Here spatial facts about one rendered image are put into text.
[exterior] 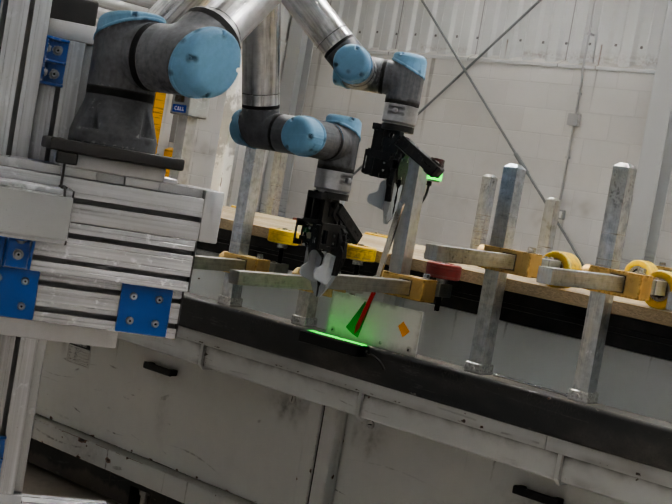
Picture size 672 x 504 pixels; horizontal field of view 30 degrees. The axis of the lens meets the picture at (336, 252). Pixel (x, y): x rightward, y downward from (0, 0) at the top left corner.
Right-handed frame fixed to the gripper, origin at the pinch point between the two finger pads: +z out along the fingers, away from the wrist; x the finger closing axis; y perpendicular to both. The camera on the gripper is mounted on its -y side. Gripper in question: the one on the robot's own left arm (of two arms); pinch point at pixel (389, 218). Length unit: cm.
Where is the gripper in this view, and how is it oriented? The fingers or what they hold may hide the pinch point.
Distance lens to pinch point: 269.7
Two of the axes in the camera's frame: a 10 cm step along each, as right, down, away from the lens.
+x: -3.4, -0.1, -9.4
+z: -1.8, 9.8, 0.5
